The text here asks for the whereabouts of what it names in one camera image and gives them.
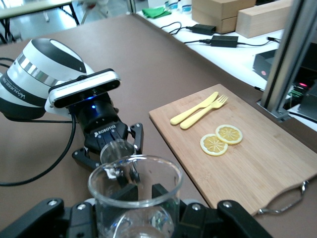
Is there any aluminium frame post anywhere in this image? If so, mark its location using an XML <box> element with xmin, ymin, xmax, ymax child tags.
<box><xmin>256</xmin><ymin>0</ymin><xmax>317</xmax><ymax>122</ymax></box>

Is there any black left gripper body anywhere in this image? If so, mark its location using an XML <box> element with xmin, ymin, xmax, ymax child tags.
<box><xmin>69</xmin><ymin>95</ymin><xmax>131</xmax><ymax>161</ymax></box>

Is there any yellow plastic fork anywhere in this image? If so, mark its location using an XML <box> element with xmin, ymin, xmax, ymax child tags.
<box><xmin>179</xmin><ymin>94</ymin><xmax>229</xmax><ymax>130</ymax></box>

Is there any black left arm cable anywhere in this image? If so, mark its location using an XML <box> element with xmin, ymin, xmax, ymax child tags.
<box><xmin>0</xmin><ymin>57</ymin><xmax>76</xmax><ymax>187</ymax></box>

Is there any brown table cover sheet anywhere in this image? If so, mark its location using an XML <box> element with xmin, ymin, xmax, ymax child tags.
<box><xmin>0</xmin><ymin>13</ymin><xmax>317</xmax><ymax>238</ymax></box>

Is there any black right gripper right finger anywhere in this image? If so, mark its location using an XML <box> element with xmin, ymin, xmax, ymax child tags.
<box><xmin>151</xmin><ymin>183</ymin><xmax>273</xmax><ymax>238</ymax></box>

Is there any clear glass beaker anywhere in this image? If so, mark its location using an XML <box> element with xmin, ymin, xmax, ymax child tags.
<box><xmin>88</xmin><ymin>154</ymin><xmax>184</xmax><ymax>238</ymax></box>

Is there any light wooden box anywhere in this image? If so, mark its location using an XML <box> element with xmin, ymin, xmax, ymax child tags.
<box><xmin>191</xmin><ymin>0</ymin><xmax>257</xmax><ymax>34</ymax></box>

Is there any lemon slice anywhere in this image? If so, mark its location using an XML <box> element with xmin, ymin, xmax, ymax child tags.
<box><xmin>215</xmin><ymin>124</ymin><xmax>244</xmax><ymax>146</ymax></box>
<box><xmin>200</xmin><ymin>133</ymin><xmax>229</xmax><ymax>157</ymax></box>

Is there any wooden cutting board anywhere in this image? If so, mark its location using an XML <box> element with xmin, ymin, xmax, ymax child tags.
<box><xmin>148</xmin><ymin>83</ymin><xmax>317</xmax><ymax>216</ymax></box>

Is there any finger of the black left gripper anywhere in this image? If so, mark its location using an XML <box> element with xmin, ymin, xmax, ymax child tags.
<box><xmin>71</xmin><ymin>148</ymin><xmax>102</xmax><ymax>171</ymax></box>
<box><xmin>128</xmin><ymin>122</ymin><xmax>145</xmax><ymax>156</ymax></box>

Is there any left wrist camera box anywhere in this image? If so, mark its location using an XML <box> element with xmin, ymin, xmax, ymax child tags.
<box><xmin>44</xmin><ymin>68</ymin><xmax>122</xmax><ymax>116</ymax></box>

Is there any black power adapter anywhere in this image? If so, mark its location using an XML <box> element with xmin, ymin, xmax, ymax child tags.
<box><xmin>210</xmin><ymin>35</ymin><xmax>240</xmax><ymax>48</ymax></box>
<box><xmin>191</xmin><ymin>24</ymin><xmax>217</xmax><ymax>36</ymax></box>

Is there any black flat box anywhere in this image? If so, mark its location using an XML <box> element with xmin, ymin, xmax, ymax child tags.
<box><xmin>252</xmin><ymin>48</ymin><xmax>278</xmax><ymax>81</ymax></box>

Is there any yellow plastic knife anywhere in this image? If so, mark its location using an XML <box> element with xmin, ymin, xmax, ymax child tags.
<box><xmin>169</xmin><ymin>91</ymin><xmax>219</xmax><ymax>125</ymax></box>

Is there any light wood block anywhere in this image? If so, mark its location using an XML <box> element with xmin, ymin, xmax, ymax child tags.
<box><xmin>235</xmin><ymin>0</ymin><xmax>293</xmax><ymax>39</ymax></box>

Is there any green cloth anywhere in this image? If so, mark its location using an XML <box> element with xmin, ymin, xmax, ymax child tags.
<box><xmin>142</xmin><ymin>6</ymin><xmax>172</xmax><ymax>19</ymax></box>

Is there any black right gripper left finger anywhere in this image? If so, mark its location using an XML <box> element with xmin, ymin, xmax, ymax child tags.
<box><xmin>0</xmin><ymin>183</ymin><xmax>138</xmax><ymax>238</ymax></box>

